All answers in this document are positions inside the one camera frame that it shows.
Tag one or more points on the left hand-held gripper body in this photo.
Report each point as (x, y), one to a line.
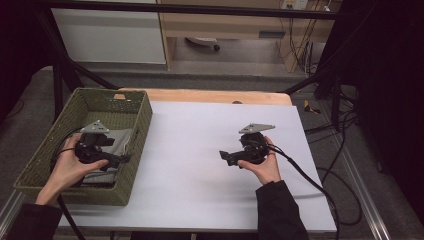
(87, 151)

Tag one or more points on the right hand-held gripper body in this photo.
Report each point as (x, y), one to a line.
(255, 148)

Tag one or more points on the grey pants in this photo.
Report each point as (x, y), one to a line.
(121, 143)

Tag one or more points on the green woven basket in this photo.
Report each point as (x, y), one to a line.
(40, 163)

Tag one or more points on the person's right hand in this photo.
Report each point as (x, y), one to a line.
(268, 170)

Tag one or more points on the person's left hand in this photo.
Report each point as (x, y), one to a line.
(65, 170)

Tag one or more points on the white table mat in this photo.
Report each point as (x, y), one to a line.
(193, 193)

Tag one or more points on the yellow and black tool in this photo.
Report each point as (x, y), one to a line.
(310, 108)

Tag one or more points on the white cabinet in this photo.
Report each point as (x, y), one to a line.
(110, 36)

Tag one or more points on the office chair base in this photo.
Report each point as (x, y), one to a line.
(203, 41)

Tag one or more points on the light wooden desk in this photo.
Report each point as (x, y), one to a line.
(226, 26)

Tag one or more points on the black curtain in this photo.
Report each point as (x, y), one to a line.
(386, 83)

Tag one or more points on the white power strip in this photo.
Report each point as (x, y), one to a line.
(295, 4)

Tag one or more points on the aluminium rail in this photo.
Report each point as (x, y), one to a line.
(363, 190)
(10, 210)

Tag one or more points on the black metal frame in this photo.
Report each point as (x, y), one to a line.
(186, 9)

